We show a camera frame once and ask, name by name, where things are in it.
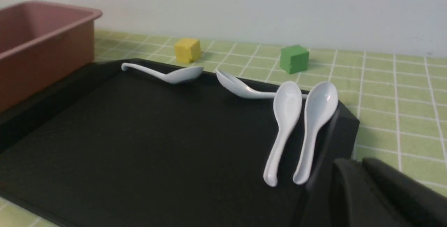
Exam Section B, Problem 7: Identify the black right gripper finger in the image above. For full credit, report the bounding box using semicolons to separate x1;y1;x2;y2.
328;158;447;227

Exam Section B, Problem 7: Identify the white spoon outer right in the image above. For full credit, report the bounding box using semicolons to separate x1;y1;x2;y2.
293;82;338;185

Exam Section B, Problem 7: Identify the white spoon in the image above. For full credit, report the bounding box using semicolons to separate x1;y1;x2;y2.
121;63;203;85
293;82;338;185
215;69;308;100
263;81;303;187

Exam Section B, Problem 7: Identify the white spoon inner right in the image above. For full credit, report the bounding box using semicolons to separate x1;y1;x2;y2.
263;81;303;187

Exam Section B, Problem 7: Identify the green cube block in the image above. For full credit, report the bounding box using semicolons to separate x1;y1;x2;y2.
279;45;310;74

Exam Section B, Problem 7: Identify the white spoon centre back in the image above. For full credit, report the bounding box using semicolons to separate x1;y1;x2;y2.
215;69;308;100

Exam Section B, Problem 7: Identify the white spoon far left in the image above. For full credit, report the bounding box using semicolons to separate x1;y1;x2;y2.
121;63;203;85

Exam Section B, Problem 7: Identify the yellow cube block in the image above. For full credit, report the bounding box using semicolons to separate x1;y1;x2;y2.
174;38;202;64

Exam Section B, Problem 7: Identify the black plastic tray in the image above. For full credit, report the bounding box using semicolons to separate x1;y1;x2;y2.
0;60;359;227

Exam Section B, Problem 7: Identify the pink plastic bin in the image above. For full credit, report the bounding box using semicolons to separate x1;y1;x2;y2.
0;0;103;111

